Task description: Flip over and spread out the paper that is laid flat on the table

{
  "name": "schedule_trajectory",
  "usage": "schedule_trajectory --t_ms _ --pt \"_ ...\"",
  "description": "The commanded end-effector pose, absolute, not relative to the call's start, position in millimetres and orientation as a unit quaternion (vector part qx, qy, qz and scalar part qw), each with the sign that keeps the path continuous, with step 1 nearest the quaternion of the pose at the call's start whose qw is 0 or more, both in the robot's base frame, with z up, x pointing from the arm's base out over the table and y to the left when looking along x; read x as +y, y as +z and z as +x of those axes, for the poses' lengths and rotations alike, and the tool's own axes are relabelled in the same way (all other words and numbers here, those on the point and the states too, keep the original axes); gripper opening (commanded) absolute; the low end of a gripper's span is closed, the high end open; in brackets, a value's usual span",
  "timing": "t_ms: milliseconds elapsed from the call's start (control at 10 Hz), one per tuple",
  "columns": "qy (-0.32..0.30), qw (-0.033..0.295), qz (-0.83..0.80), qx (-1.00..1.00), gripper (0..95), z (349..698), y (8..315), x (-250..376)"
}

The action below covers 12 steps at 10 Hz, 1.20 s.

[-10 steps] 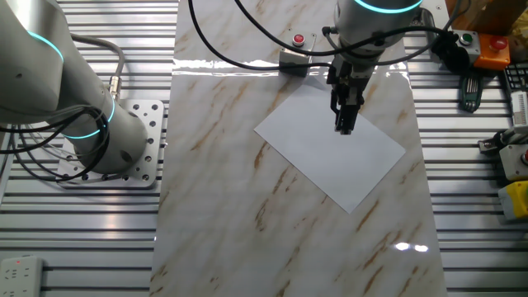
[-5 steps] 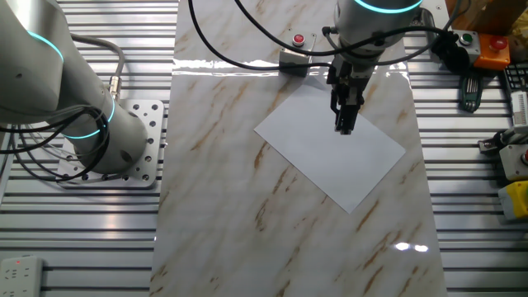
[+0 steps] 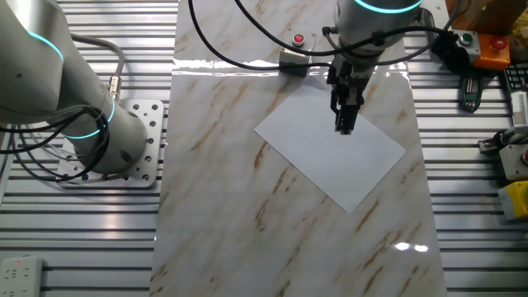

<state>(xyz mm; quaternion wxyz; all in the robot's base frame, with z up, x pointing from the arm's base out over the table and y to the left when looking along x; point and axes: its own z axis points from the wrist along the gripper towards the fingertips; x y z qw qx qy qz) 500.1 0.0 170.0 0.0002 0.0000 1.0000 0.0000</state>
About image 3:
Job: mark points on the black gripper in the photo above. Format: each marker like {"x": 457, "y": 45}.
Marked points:
{"x": 350, "y": 80}

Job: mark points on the white paper sheet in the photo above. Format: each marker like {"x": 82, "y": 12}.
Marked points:
{"x": 330, "y": 165}

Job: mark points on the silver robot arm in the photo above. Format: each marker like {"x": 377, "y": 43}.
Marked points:
{"x": 41, "y": 62}

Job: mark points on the grey box with red button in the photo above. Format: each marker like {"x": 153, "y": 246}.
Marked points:
{"x": 293, "y": 57}
{"x": 513, "y": 163}

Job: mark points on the marble pattern table mat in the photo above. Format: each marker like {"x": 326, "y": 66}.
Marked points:
{"x": 231, "y": 185}

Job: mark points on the grey box with green button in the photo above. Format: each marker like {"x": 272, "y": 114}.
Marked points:
{"x": 472, "y": 45}

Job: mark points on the orange box with red button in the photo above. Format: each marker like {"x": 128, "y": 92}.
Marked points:
{"x": 491, "y": 57}

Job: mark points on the wooden box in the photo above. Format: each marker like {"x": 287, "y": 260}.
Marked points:
{"x": 486, "y": 14}

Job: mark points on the black keyboard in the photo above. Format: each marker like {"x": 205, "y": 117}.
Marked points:
{"x": 517, "y": 76}

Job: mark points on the yellow button box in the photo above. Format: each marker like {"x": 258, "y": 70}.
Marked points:
{"x": 515, "y": 200}

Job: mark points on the yellowish crumpled bag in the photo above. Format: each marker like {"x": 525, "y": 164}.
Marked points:
{"x": 520, "y": 39}

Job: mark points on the white power strip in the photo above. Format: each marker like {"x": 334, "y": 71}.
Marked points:
{"x": 20, "y": 276}

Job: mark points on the silver camera on mount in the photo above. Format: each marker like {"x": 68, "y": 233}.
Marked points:
{"x": 493, "y": 144}

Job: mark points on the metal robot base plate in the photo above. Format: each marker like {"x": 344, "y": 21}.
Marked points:
{"x": 150, "y": 136}

